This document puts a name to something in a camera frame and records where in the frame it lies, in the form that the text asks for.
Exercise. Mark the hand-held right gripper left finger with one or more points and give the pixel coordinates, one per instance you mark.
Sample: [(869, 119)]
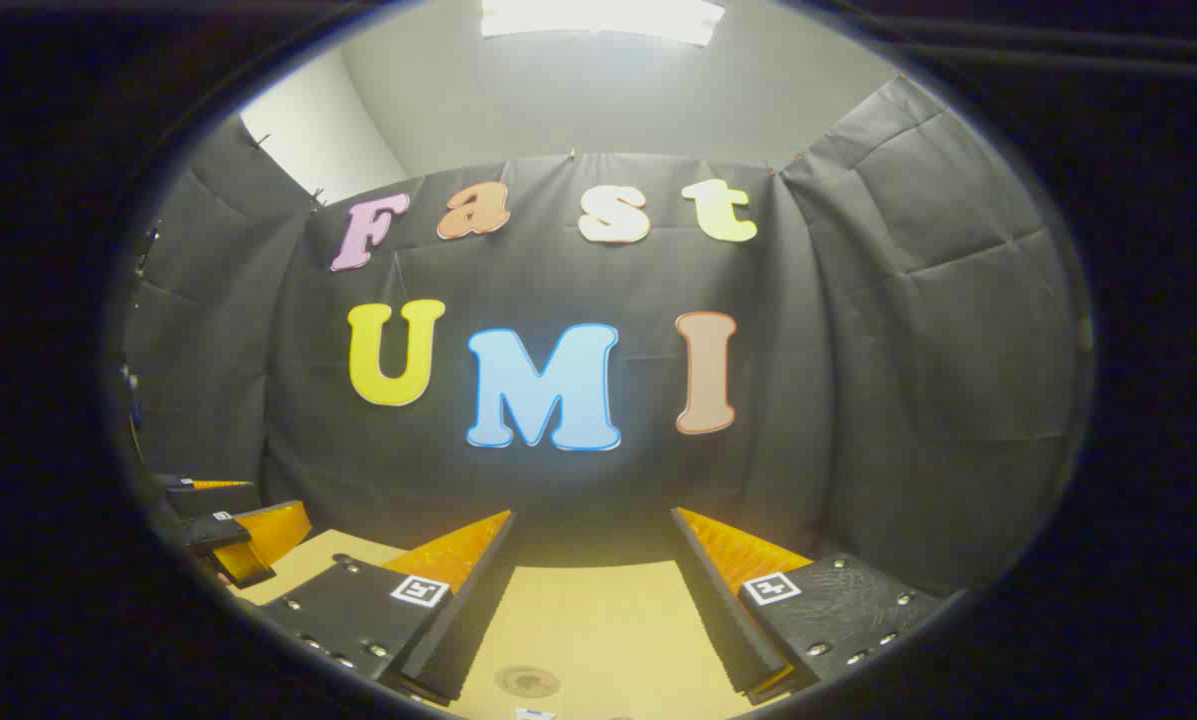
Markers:
[(468, 620)]

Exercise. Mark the wooden desktop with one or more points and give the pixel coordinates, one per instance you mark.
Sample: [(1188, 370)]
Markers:
[(598, 620)]

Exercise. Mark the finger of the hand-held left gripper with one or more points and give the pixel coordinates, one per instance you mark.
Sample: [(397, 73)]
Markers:
[(216, 532), (218, 500)]

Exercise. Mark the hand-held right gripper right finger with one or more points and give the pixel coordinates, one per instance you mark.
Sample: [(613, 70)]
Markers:
[(728, 620)]

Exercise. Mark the black backdrop cloth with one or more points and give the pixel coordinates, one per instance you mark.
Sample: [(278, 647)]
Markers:
[(858, 400)]

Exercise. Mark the ceiling light panel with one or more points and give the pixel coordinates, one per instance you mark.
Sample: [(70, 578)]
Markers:
[(598, 18)]

